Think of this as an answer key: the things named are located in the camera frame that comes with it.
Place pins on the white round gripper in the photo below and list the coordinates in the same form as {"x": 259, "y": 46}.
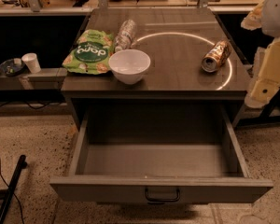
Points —
{"x": 277, "y": 14}

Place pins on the orange soda can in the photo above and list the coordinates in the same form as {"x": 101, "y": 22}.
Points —
{"x": 216, "y": 56}

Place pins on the open grey top drawer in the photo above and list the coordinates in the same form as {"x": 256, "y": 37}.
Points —
{"x": 123, "y": 149}

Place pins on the grey cabinet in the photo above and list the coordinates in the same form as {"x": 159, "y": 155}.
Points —
{"x": 176, "y": 40}

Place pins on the white bowl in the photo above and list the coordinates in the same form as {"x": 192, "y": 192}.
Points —
{"x": 129, "y": 66}

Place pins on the clear plastic water bottle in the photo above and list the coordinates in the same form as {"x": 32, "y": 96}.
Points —
{"x": 125, "y": 36}

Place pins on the green chip bag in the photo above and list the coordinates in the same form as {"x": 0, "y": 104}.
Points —
{"x": 91, "y": 54}

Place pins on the low grey bench shelf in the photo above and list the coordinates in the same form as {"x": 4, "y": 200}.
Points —
{"x": 46, "y": 79}

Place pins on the white paper cup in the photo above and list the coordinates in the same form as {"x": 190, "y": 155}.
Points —
{"x": 31, "y": 61}

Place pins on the dark round dish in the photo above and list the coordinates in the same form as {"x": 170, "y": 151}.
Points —
{"x": 12, "y": 67}

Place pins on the black pole on floor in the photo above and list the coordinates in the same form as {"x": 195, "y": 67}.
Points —
{"x": 7, "y": 193}

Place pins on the black drawer handle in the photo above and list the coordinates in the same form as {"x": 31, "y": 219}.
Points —
{"x": 162, "y": 196}

